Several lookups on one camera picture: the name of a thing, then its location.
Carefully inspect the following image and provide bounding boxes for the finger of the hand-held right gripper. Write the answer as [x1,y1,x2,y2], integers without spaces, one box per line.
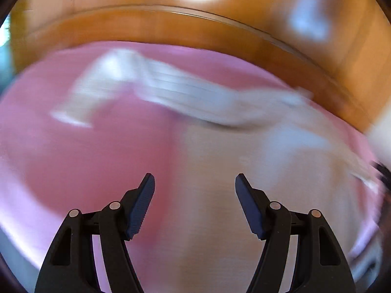
[371,162,391,181]

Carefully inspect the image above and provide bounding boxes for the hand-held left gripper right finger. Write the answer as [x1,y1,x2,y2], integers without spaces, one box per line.
[235,173,357,293]

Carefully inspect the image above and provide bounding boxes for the cream knitted garment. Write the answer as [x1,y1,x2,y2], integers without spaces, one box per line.
[52,49,385,293]

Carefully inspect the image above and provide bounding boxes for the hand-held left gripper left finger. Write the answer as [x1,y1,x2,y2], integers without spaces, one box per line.
[34,173,156,293]

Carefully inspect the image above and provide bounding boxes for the pink bed sheet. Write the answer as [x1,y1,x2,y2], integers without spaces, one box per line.
[0,41,386,293]

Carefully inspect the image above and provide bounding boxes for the wooden headboard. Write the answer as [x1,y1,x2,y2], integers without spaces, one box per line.
[9,0,391,133]

